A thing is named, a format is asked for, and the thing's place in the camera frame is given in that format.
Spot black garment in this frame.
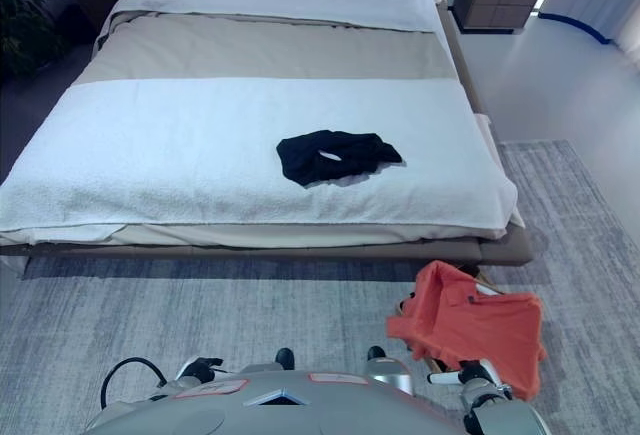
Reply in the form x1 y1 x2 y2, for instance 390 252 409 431
276 129 405 188

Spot silver robot torso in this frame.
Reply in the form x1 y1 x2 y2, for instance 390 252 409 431
84 369 471 435

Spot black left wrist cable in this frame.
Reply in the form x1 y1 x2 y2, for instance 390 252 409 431
99 357 169 409

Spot blue floor strip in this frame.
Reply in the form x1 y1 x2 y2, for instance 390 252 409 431
537 10 612 47

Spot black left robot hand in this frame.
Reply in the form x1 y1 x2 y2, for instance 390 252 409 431
176 356 229 384

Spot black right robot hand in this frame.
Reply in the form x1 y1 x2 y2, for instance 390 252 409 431
428 359 500 388

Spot green potted plant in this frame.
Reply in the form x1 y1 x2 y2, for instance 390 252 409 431
0 0 67 79

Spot orange polo shirt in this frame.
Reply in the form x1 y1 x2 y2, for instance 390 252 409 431
385 259 549 402

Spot beige duvet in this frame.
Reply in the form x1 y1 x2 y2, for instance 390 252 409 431
82 9 459 89

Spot silver right robot leg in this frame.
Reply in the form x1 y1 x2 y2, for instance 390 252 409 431
362 345 417 397

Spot grey streaked rug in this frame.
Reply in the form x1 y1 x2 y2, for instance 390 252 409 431
0 139 640 435

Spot beige bed sheet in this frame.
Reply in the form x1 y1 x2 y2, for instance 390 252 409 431
0 222 526 251

